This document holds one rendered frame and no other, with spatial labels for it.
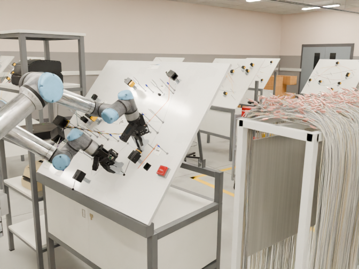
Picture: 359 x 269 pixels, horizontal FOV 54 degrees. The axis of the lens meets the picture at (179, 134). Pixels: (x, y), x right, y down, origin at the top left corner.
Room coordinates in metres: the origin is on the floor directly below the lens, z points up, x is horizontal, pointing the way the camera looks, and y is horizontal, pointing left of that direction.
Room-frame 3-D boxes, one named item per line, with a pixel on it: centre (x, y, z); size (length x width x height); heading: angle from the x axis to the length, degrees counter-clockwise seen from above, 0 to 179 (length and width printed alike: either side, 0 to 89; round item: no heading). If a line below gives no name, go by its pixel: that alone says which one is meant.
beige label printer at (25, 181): (2.71, 1.07, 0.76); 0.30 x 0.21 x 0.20; 141
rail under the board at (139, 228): (2.04, 0.57, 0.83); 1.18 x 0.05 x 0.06; 47
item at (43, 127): (2.74, 1.11, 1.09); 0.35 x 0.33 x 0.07; 47
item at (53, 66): (2.71, 1.08, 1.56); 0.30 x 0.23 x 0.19; 139
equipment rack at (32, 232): (2.82, 1.11, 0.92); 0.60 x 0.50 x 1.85; 47
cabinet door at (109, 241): (1.86, 0.36, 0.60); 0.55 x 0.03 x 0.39; 47
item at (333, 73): (8.08, -3.43, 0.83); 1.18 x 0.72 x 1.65; 37
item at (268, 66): (10.06, -2.05, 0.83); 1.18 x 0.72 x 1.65; 39
